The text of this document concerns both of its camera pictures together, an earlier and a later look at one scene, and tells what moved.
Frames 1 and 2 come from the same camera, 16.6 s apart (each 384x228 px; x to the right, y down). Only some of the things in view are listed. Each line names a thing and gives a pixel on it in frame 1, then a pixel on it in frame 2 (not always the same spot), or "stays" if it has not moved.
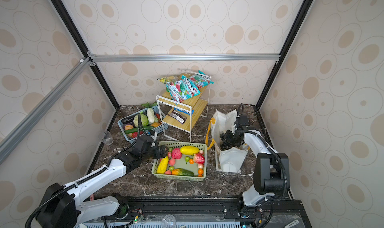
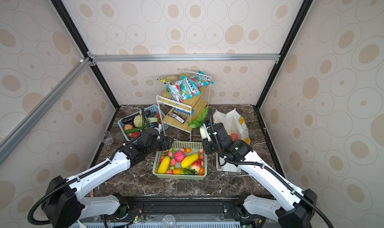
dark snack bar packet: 178,116 stays
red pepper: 135,134 stays
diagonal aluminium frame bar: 44,105 stays
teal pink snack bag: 200,80 stays
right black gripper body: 232,139 → 208,147
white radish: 150,114 → 203,131
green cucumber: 136,130 stays
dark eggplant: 128,120 stays
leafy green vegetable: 148,105 → 198,122
